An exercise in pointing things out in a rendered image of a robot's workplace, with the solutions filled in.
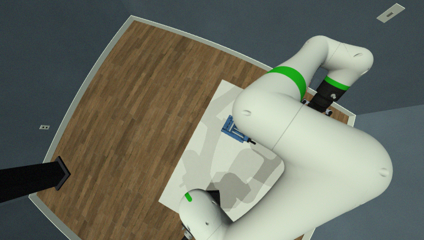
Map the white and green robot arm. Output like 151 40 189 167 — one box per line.
178 35 393 240

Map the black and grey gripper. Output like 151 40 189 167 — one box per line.
301 93 333 117

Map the blue bench vise with black handwheel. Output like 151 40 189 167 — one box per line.
221 115 256 145

